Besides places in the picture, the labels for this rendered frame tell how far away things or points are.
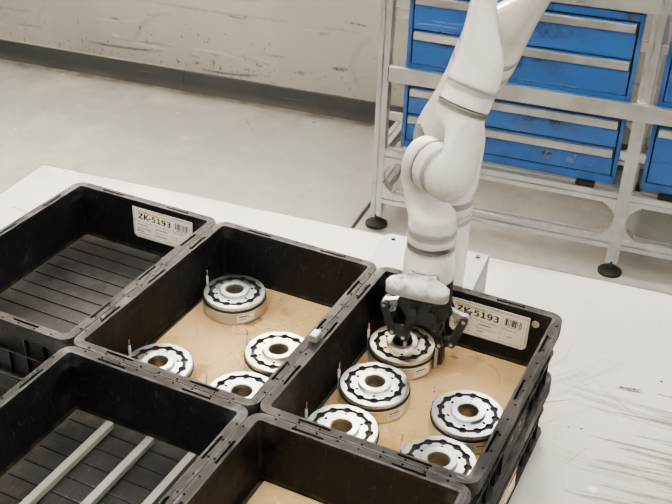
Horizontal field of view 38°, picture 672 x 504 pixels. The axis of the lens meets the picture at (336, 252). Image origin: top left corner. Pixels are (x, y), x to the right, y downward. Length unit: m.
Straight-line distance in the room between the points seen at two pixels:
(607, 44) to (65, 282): 1.93
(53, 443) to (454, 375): 0.59
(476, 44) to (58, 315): 0.81
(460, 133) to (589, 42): 1.86
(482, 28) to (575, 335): 0.75
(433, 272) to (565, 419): 0.41
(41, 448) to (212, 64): 3.35
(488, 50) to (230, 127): 3.08
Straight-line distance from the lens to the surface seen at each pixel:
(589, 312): 1.94
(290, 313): 1.63
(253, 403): 1.29
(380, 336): 1.53
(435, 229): 1.36
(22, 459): 1.41
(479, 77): 1.30
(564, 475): 1.58
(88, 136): 4.29
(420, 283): 1.37
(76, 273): 1.77
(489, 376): 1.52
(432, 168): 1.31
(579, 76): 3.18
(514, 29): 1.38
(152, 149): 4.14
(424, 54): 3.27
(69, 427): 1.44
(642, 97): 3.16
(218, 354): 1.54
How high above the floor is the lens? 1.76
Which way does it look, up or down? 31 degrees down
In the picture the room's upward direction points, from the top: 2 degrees clockwise
